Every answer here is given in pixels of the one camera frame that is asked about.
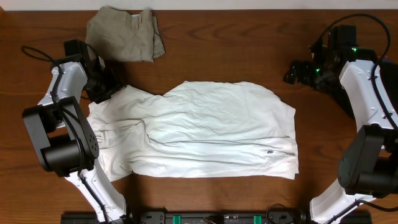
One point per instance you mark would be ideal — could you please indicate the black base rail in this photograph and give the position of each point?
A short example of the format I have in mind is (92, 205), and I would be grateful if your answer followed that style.
(278, 216)

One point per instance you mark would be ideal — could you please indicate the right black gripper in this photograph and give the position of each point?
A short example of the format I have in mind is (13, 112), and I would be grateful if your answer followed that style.
(304, 66)

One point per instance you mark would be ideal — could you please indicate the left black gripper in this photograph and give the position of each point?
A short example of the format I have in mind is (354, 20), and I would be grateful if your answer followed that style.
(114, 84)

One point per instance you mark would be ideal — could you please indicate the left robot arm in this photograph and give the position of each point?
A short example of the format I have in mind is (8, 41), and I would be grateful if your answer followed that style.
(62, 137)

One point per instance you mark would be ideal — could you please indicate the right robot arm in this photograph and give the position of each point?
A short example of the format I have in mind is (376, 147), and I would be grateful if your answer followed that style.
(365, 86)

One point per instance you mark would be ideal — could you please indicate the white t-shirt black print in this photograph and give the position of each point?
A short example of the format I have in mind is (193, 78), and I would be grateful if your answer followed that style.
(197, 129)

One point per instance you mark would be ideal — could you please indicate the folded khaki shorts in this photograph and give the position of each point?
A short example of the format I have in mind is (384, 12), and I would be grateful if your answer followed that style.
(123, 37)

